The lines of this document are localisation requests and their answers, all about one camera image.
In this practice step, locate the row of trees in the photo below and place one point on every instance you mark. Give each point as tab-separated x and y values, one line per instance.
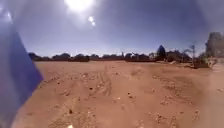
100	57

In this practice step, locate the red dirt ground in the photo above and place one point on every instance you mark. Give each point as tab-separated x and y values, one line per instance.
133	96

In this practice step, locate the small conical dark tree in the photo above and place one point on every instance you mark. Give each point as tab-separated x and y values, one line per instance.
161	52

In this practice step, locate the robot's own part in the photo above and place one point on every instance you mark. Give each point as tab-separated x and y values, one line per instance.
70	126

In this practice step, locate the low dry bushes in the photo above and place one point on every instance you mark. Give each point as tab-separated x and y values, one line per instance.
201	62

